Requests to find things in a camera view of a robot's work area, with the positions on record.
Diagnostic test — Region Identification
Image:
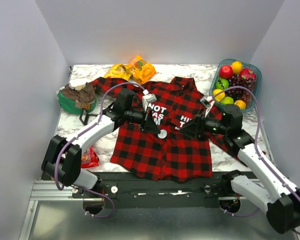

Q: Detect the purple grape bunch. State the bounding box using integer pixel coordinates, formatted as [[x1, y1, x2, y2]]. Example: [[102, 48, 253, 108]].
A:
[[225, 74, 256, 105]]

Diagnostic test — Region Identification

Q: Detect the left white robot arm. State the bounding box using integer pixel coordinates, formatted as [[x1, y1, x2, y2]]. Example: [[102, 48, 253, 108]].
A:
[[41, 88, 160, 198]]

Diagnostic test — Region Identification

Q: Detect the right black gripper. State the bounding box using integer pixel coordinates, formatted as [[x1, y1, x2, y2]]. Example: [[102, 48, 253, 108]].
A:
[[178, 107, 229, 140]]

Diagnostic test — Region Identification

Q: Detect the orange fruit bottom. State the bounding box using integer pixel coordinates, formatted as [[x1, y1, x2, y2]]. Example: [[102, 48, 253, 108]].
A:
[[234, 99, 247, 110]]

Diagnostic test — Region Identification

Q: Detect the orange fruit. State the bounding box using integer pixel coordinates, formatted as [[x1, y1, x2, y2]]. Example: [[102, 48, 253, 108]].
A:
[[234, 99, 247, 110], [231, 61, 243, 75]]

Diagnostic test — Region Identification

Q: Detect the yellow Lays chips bag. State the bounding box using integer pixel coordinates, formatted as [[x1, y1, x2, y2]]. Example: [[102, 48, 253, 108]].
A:
[[103, 63, 132, 81]]

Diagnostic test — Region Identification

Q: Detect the red candy snack bag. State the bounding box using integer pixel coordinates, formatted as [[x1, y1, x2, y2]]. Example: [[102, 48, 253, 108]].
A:
[[81, 146, 99, 169]]

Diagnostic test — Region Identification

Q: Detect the light green lime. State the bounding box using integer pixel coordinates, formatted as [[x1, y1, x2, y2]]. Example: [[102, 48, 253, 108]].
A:
[[220, 96, 234, 105]]

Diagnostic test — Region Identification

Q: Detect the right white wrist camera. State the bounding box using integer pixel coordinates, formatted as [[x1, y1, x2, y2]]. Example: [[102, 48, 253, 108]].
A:
[[200, 96, 215, 118]]

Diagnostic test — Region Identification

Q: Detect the orange fruit top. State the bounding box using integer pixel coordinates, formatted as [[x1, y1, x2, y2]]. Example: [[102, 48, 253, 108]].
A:
[[231, 61, 243, 75]]

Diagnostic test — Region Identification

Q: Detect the purple cable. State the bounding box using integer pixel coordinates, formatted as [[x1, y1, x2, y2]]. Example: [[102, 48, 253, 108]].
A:
[[54, 81, 148, 191], [209, 85, 300, 216]]

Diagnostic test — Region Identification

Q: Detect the red apple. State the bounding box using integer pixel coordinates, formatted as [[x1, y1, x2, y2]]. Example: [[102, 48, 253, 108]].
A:
[[218, 65, 234, 80]]

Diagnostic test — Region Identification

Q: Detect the black brooch display stand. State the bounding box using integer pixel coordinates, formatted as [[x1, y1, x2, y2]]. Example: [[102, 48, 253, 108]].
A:
[[79, 108, 99, 126]]

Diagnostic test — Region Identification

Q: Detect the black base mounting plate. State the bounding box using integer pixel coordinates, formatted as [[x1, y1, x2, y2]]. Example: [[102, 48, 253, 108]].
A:
[[71, 172, 243, 211]]

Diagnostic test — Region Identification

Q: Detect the orange snack bag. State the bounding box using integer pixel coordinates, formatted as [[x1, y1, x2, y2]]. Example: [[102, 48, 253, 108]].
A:
[[126, 55, 157, 85]]

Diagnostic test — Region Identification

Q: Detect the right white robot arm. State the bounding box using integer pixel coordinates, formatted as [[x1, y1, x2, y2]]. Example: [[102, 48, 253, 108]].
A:
[[180, 104, 300, 234]]

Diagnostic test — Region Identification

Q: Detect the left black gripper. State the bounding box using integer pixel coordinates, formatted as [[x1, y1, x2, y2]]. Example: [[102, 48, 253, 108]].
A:
[[124, 106, 161, 134]]

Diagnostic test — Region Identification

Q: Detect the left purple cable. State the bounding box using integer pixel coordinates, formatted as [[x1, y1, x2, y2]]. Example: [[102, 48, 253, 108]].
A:
[[54, 81, 148, 191]]

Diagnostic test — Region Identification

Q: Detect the red dragon fruit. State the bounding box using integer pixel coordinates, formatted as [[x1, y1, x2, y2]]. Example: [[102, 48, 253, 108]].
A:
[[239, 68, 257, 82]]

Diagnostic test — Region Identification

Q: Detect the red black plaid shirt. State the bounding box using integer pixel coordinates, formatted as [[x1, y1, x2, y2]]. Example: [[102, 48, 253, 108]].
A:
[[87, 76, 249, 183]]

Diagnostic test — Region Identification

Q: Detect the green bowl with brown paper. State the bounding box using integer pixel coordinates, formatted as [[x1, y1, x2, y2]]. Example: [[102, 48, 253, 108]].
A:
[[56, 82, 97, 115]]

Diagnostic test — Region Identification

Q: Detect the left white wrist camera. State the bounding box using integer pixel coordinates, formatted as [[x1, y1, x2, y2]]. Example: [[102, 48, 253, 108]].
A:
[[142, 93, 157, 112]]

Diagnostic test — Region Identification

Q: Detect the yellow lemon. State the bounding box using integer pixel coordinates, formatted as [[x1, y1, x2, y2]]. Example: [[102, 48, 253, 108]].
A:
[[212, 88, 226, 102]]

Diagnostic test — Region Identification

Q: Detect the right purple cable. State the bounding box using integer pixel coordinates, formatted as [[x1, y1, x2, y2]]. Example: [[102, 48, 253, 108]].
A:
[[209, 85, 300, 216]]

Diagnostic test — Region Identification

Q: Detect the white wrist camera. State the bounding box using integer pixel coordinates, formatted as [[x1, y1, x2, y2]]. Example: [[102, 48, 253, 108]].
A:
[[200, 96, 215, 118], [142, 93, 157, 112]]

